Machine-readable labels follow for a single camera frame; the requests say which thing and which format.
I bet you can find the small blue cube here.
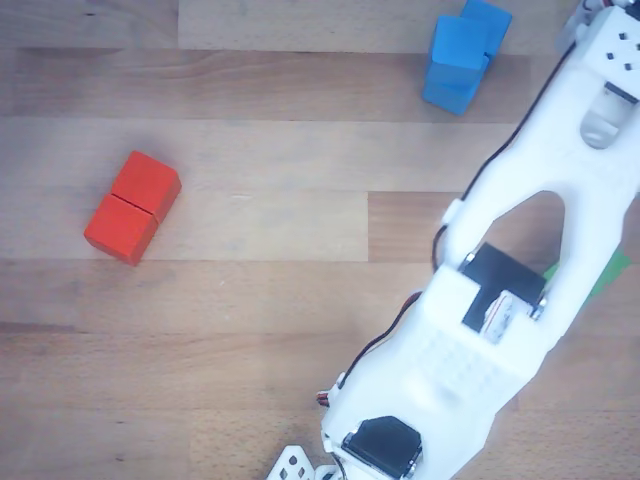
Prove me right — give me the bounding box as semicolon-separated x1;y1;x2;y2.
424;14;490;86

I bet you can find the long blue block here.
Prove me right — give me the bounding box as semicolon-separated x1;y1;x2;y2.
422;0;514;117

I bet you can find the long red block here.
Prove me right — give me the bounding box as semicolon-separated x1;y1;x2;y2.
82;150;183;267

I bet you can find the long green block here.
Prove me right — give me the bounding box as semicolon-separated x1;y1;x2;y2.
542;247;632;301

